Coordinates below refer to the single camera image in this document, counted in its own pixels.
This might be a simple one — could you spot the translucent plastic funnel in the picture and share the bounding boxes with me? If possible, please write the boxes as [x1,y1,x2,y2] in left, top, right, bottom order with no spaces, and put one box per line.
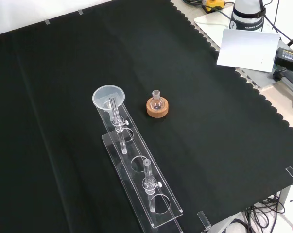
[92,84,126,116]

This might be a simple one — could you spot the clear acrylic funnel stand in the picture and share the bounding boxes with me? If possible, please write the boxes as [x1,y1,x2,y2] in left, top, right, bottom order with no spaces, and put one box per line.
[94,96,184,233]

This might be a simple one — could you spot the small round-bottom glass flask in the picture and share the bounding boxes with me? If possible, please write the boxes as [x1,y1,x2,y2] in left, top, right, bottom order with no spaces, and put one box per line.
[150,90,164,110]

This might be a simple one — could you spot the black table cloth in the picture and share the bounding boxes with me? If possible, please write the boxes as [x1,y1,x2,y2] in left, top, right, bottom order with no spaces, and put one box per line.
[0,0,293,233]

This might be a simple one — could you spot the pale board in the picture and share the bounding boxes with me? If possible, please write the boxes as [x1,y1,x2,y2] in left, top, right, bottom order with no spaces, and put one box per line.
[216,28,281,73]

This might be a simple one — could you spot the yellow stop button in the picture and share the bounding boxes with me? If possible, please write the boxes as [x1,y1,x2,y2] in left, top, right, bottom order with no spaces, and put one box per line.
[201,0,225,13]

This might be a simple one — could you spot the black grey clamp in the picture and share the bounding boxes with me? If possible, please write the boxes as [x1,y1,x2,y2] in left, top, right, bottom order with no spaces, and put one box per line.
[272,68,293,98]

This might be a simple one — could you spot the black power adapter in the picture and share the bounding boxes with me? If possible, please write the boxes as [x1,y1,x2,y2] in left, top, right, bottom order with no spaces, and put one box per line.
[274,47,293,73]

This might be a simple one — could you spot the grey table leg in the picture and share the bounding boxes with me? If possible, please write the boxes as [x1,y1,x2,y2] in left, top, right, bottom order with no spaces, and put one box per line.
[278,184,292,215]

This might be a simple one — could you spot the cork ring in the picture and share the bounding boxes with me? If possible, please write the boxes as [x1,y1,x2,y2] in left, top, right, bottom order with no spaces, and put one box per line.
[146,97,171,119]

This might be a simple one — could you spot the grey metal base plate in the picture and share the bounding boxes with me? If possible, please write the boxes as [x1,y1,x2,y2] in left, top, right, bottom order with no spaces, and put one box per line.
[193,11,287,89]

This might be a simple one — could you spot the black floor cable bundle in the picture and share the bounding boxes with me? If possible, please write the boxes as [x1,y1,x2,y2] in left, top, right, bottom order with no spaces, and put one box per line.
[223,190,293,233]

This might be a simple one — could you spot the thin black cable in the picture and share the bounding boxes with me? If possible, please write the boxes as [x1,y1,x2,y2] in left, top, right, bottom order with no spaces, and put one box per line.
[259,0,293,44]

